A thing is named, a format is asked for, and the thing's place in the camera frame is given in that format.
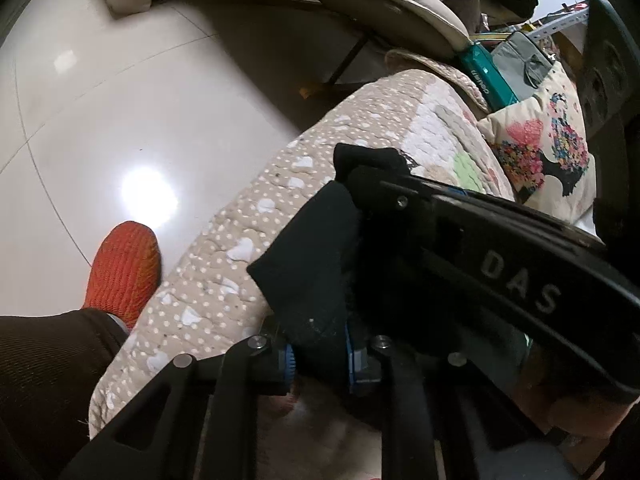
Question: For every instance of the grey metal shelf rack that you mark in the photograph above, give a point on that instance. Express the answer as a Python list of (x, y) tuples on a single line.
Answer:
[(560, 22)]

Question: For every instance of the beige padded mat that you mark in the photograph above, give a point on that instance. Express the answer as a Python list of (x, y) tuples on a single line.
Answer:
[(395, 5)]

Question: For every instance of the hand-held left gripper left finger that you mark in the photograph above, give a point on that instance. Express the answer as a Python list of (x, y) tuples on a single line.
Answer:
[(287, 360)]

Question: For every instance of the grey bag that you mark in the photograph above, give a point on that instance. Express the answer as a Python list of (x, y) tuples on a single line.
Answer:
[(522, 62)]

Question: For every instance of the person's right hand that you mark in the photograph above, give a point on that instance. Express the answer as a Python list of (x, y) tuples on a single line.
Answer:
[(565, 390)]

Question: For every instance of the beige dotted quilted cover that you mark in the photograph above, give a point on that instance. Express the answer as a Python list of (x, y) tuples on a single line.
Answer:
[(250, 240)]

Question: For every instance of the floral printed cushion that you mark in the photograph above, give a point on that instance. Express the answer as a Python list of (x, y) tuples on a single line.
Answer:
[(545, 150)]

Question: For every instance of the person's dark trouser leg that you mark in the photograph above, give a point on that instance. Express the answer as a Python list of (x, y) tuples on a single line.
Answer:
[(45, 385)]

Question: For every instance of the dark furniture panel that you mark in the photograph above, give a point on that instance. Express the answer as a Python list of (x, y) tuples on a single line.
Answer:
[(607, 75)]

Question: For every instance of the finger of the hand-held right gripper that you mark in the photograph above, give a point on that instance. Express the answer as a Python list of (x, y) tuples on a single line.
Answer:
[(400, 203)]

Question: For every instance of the teal box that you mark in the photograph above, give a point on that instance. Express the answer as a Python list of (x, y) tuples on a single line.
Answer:
[(487, 77)]

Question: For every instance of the orange knitted slipper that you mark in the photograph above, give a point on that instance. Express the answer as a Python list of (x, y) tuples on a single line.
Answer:
[(122, 272)]

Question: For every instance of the black pants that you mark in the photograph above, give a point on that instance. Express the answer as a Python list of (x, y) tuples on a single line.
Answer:
[(310, 270)]

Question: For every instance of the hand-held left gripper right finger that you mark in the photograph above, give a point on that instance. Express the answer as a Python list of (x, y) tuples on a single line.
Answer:
[(357, 362)]

